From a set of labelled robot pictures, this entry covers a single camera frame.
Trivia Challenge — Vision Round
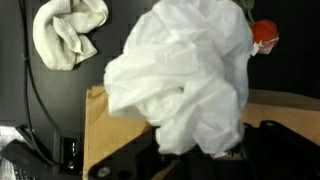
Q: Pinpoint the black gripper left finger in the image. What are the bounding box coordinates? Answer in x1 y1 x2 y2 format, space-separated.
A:
88 128 160 180

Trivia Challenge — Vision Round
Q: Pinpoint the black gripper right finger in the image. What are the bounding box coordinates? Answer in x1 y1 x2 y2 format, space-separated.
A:
242 120 320 180

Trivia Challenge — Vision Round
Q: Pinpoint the white plastic bag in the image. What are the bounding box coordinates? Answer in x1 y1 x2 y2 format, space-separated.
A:
104 0 253 155

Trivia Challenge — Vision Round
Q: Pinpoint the white terry towel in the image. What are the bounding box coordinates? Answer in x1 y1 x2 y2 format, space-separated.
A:
33 0 109 71

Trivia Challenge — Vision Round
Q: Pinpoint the large cardboard box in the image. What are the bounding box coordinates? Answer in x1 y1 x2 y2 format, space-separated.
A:
83 86 320 180

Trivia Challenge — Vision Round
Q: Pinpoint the black table cable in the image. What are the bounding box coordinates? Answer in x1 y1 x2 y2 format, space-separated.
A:
18 0 64 168

